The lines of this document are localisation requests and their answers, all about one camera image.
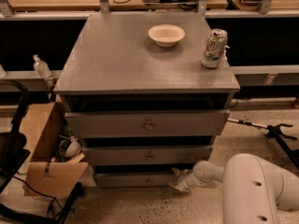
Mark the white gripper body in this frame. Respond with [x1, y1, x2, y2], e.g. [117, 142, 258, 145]
[176, 170, 199, 191]

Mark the grey bottom drawer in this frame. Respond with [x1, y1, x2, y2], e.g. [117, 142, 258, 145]
[93, 172, 175, 188]

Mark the grey drawer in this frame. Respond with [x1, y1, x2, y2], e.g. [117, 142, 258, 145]
[65, 110, 229, 138]
[83, 146, 212, 166]
[93, 172, 175, 188]

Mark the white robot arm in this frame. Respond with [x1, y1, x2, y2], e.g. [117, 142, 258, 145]
[170, 153, 299, 224]

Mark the grey middle drawer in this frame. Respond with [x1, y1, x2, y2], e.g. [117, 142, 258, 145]
[83, 146, 212, 166]

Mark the grey top drawer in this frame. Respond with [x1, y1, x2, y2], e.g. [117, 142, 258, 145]
[65, 110, 229, 138]

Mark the grey wooden drawer cabinet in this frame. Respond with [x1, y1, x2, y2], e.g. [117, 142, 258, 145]
[54, 12, 239, 175]

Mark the black stand with metal pole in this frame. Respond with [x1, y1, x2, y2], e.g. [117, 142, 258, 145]
[228, 119, 299, 169]

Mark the white cup in box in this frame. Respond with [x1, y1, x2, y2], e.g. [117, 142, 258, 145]
[64, 136, 81, 158]

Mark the brown cardboard box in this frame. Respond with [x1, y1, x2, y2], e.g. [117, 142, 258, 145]
[22, 103, 88, 197]

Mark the green white soda can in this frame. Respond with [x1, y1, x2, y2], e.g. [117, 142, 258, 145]
[202, 29, 228, 69]

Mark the white bowl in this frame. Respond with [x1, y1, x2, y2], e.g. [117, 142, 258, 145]
[148, 24, 185, 48]

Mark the clear plastic bottle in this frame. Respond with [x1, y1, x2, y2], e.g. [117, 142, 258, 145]
[33, 54, 51, 78]

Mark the black floor cable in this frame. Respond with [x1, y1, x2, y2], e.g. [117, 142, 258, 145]
[12, 175, 68, 220]

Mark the black chair frame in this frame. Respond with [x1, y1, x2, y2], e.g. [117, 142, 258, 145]
[0, 80, 84, 224]

